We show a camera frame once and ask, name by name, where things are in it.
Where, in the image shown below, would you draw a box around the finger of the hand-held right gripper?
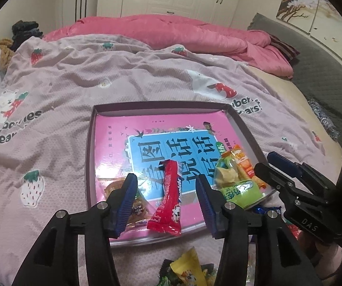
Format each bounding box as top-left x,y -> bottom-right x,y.
267,151 -> 309,185
254,162 -> 297,195

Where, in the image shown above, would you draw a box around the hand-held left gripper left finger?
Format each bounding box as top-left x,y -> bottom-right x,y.
11,173 -> 138,286

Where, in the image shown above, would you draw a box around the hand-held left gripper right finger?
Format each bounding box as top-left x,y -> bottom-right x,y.
195,173 -> 316,286

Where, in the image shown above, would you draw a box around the round cake packet green label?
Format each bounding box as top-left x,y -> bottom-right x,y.
104,179 -> 150,231

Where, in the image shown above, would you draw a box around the orange egg roll packet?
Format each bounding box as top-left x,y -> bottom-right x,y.
232,144 -> 268,189

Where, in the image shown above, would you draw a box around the green label snack packet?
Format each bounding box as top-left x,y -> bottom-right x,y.
219,179 -> 267,209

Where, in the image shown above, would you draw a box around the pale clear snack packet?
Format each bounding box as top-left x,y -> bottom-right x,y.
214,158 -> 243,189

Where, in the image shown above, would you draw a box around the blue cookie packet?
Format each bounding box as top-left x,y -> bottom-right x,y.
253,205 -> 283,215

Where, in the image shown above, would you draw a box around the red long snack packet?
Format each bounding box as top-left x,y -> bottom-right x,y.
146,159 -> 184,236

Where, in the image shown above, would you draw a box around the yellow long snack packet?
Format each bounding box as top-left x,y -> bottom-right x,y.
170,247 -> 209,286

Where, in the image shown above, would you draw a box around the dark green snack packet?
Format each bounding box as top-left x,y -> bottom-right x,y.
158,259 -> 219,286

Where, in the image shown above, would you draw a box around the pink box lid tray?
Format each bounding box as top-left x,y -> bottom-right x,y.
84,101 -> 276,246

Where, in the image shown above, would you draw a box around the person's right hand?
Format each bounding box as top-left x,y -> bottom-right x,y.
298,229 -> 342,281

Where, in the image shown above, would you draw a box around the pink book blue label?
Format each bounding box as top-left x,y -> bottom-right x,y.
95,113 -> 267,239

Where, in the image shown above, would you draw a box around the dark patterned cloth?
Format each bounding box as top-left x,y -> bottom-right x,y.
308,98 -> 342,142

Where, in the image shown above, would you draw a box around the beige bed sheet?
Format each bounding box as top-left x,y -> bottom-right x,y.
245,66 -> 317,120

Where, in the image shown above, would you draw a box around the grey padded headboard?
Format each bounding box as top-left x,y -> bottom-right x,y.
247,12 -> 342,167

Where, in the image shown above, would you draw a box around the pink strawberry printed blanket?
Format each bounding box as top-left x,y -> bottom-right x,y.
0,34 -> 342,286

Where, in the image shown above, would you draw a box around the dark striped pillow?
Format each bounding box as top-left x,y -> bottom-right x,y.
268,34 -> 300,63

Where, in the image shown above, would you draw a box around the pink quilt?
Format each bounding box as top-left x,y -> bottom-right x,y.
42,14 -> 294,79

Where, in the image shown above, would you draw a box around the yellow knitted cloth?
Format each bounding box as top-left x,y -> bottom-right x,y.
0,37 -> 15,72

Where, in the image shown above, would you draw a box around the dark clothes pile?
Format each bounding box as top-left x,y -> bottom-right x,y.
11,20 -> 44,51

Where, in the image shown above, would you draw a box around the tree blossom wall mural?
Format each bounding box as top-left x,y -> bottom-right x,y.
275,0 -> 342,75

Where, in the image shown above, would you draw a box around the dark hanging straps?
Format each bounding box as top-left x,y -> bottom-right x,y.
75,0 -> 88,23

